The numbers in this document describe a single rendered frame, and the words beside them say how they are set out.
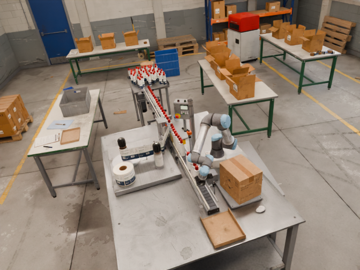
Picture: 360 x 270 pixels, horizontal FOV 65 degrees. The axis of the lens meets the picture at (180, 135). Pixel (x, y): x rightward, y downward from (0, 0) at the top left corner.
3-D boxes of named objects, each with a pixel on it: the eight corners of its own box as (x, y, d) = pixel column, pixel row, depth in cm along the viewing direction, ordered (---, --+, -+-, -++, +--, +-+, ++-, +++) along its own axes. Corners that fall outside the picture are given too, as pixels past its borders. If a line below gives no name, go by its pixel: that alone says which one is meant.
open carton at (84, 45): (76, 54, 746) (72, 39, 726) (80, 49, 786) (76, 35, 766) (92, 52, 747) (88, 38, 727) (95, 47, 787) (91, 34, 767)
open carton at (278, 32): (267, 37, 708) (268, 21, 688) (285, 34, 714) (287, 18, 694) (274, 40, 677) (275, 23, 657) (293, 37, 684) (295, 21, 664)
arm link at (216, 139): (214, 142, 298) (213, 131, 292) (225, 144, 292) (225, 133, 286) (209, 148, 289) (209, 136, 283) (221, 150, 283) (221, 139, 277)
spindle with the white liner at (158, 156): (155, 165, 296) (150, 142, 280) (163, 163, 298) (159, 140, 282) (157, 170, 289) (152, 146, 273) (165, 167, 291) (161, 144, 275)
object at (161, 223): (100, 137, 368) (99, 136, 367) (206, 112, 398) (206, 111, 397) (121, 287, 196) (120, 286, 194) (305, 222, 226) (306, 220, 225)
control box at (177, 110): (178, 114, 301) (175, 98, 291) (193, 115, 296) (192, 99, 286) (174, 119, 293) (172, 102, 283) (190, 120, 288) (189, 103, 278)
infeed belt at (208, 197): (161, 125, 374) (160, 122, 372) (167, 124, 376) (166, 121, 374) (209, 214, 239) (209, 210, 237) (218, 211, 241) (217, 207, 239)
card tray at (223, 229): (200, 219, 236) (200, 216, 234) (228, 210, 242) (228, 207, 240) (214, 248, 212) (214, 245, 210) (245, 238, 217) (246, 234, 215)
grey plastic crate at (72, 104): (68, 102, 480) (64, 90, 468) (91, 97, 485) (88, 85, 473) (63, 118, 430) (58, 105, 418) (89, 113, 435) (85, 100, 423)
